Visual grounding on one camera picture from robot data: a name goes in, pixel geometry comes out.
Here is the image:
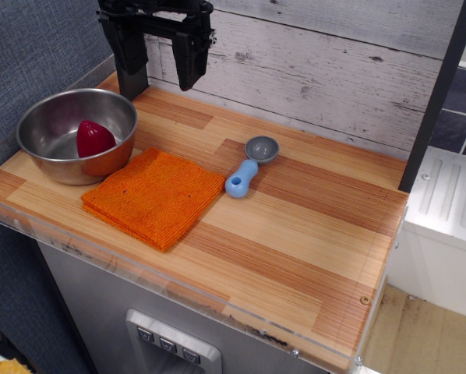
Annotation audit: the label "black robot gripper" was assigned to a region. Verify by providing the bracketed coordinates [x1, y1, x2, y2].
[98, 1, 216, 91]

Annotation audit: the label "orange towel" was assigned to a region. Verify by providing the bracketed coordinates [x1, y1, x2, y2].
[82, 148, 225, 252]

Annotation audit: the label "red toy pepper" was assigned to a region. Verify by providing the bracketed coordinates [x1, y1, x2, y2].
[76, 120, 116, 158]

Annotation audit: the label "stainless steel bowl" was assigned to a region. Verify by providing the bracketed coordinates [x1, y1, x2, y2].
[16, 88, 137, 185]

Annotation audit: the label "blue grey toy scoop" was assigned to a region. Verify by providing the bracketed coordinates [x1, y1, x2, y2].
[224, 136, 280, 199]

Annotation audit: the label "clear acrylic edge guard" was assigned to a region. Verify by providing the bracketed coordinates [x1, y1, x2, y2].
[0, 185, 406, 373]

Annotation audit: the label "silver toy fridge cabinet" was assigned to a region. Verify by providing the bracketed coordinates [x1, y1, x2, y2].
[39, 244, 322, 373]

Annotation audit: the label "grey ice dispenser panel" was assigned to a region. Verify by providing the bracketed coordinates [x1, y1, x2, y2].
[125, 309, 223, 373]

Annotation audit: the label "white toy sink unit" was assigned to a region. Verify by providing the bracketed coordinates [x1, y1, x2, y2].
[387, 147, 466, 316]

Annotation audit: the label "yellow object at corner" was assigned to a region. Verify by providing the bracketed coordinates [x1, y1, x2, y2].
[0, 359, 32, 374]

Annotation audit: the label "black vertical post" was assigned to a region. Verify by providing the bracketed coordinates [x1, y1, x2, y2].
[398, 1, 466, 192]

